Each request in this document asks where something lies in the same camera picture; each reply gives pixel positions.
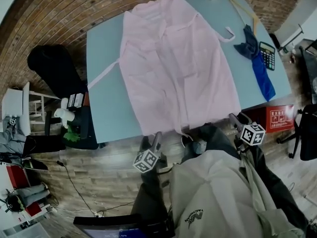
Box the pink robe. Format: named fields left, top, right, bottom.
left=87, top=0, right=241, bottom=136

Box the black office chair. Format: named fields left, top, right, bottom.
left=276, top=104, right=317, bottom=161
left=298, top=38, right=317, bottom=104

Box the black calculator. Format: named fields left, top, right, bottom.
left=259, top=41, right=276, bottom=71

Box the person's left forearm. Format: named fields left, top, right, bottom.
left=130, top=169, right=169, bottom=223

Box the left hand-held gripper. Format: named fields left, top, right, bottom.
left=132, top=131, right=163, bottom=174

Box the person's leg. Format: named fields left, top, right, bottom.
left=182, top=124, right=240, bottom=165

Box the black floor cable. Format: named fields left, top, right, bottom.
left=56, top=160, right=137, bottom=217

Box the white cabinet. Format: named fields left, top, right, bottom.
left=1, top=82, right=32, bottom=136

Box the black monitor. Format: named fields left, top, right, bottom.
left=73, top=213, right=174, bottom=238

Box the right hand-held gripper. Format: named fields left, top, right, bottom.
left=228, top=112, right=266, bottom=147

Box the white wooden rack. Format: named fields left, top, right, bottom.
left=29, top=90, right=61, bottom=122

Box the black high-back chair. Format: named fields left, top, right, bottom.
left=27, top=44, right=100, bottom=150

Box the person's beige vest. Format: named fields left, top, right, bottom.
left=169, top=149, right=305, bottom=238

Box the person's right forearm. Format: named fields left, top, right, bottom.
left=237, top=145, right=310, bottom=233

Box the red printed box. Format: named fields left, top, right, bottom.
left=244, top=105, right=295, bottom=133

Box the black and white printed box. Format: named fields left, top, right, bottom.
left=66, top=93, right=84, bottom=109

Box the white toy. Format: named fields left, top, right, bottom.
left=53, top=97, right=75, bottom=128

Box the green plant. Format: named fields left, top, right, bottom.
left=63, top=129, right=81, bottom=142

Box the bright blue cloth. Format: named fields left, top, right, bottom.
left=251, top=52, right=276, bottom=102

